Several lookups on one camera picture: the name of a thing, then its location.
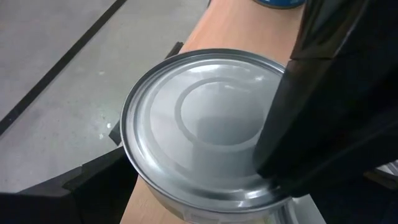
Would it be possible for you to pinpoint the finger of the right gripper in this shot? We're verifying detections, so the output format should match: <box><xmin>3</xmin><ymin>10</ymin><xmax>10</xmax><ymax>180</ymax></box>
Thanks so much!
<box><xmin>253</xmin><ymin>37</ymin><xmax>398</xmax><ymax>180</ymax></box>
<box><xmin>270</xmin><ymin>118</ymin><xmax>398</xmax><ymax>197</ymax></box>

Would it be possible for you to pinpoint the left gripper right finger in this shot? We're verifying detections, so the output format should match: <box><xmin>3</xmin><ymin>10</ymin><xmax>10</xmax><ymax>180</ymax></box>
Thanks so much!
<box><xmin>307</xmin><ymin>172</ymin><xmax>398</xmax><ymax>224</ymax></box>

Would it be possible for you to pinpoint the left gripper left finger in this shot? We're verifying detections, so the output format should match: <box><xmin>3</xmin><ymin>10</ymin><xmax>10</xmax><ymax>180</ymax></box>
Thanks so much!
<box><xmin>0</xmin><ymin>146</ymin><xmax>139</xmax><ymax>224</ymax></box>

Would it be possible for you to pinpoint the gold lid red blue can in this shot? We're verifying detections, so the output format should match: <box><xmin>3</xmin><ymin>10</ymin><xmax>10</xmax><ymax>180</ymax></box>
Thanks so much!
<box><xmin>252</xmin><ymin>0</ymin><xmax>307</xmax><ymax>9</ymax></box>

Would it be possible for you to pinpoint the silver lid green label can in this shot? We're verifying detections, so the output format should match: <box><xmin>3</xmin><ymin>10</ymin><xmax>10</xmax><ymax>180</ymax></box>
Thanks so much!
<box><xmin>120</xmin><ymin>48</ymin><xmax>293</xmax><ymax>224</ymax></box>

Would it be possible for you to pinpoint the wooden shelf black frame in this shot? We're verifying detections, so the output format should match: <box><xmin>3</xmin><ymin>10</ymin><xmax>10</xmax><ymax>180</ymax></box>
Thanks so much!
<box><xmin>108</xmin><ymin>0</ymin><xmax>307</xmax><ymax>224</ymax></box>

